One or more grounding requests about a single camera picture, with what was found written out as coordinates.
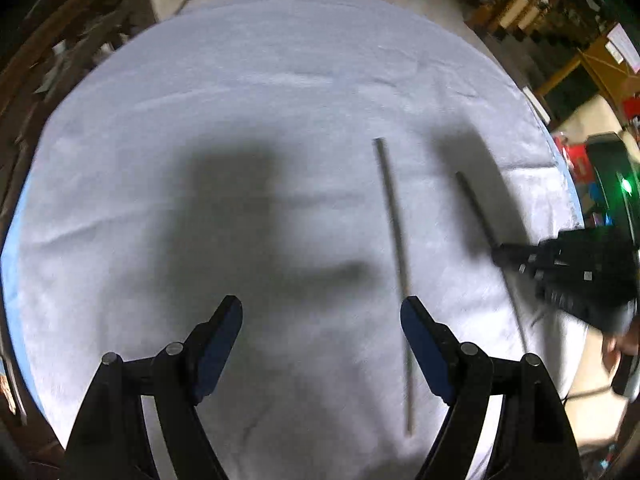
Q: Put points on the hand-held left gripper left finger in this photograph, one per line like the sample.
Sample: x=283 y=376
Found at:
x=220 y=345

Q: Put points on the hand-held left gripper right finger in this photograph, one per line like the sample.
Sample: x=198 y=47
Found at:
x=421 y=347

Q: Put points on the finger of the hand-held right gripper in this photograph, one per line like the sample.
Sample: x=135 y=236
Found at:
x=517 y=256

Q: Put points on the dark wooden chopstick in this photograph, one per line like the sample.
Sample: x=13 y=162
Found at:
x=475 y=205
x=395 y=220

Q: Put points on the person's right hand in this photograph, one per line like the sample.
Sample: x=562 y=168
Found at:
x=619 y=345

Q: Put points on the red box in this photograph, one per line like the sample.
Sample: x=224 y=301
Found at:
x=578 y=162

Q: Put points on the wooden staircase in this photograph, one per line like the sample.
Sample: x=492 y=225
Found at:
x=540 y=5

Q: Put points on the grey tablecloth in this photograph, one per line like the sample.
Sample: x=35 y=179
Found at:
x=250 y=85

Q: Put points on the carved dark wooden sideboard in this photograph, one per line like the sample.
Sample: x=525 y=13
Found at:
x=75 y=25

